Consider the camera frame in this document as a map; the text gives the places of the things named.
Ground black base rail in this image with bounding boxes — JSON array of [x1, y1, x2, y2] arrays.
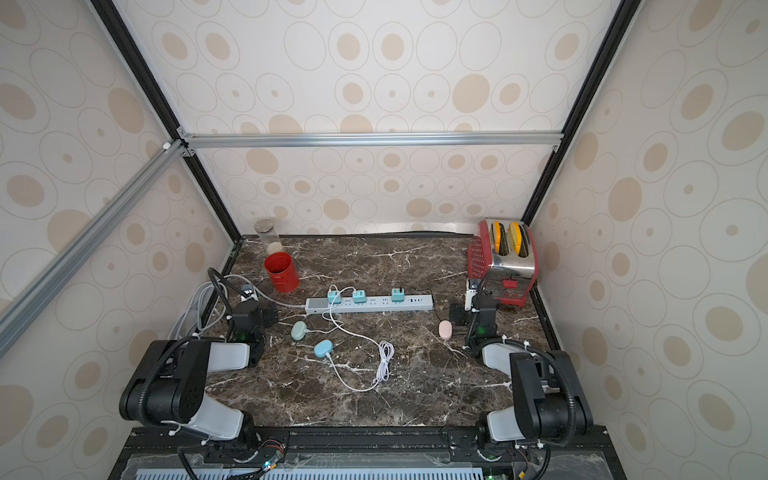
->
[[109, 426, 626, 479]]

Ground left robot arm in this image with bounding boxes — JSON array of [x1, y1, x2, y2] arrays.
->
[[118, 268, 278, 447]]

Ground clear glass jar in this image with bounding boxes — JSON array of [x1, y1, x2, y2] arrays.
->
[[254, 218, 284, 256]]

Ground green earbud case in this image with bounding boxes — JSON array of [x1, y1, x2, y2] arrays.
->
[[290, 321, 308, 342]]

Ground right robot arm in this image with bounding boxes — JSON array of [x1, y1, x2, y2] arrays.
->
[[450, 279, 594, 446]]

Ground red silver toaster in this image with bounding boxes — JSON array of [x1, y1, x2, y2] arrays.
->
[[467, 218, 539, 307]]

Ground diagonal aluminium rail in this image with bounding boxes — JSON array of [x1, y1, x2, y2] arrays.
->
[[1, 139, 184, 354]]

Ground pink earbud case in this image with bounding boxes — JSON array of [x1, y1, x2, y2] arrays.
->
[[438, 320, 453, 341]]

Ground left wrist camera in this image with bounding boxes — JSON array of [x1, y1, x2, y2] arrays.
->
[[240, 284, 258, 302]]

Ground power strip white cord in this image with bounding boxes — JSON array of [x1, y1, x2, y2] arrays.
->
[[167, 273, 307, 343]]

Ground teal charger with black cable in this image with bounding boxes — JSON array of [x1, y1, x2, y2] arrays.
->
[[391, 288, 405, 303]]

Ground horizontal aluminium rail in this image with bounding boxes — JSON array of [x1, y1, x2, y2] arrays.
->
[[183, 130, 563, 149]]

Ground white usb cable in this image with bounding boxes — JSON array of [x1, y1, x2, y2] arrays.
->
[[302, 286, 346, 335], [323, 299, 396, 394]]

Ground red metal cup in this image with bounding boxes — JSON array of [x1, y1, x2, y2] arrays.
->
[[264, 252, 300, 293]]

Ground blue earbud case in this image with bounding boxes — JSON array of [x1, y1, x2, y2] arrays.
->
[[314, 339, 333, 359]]

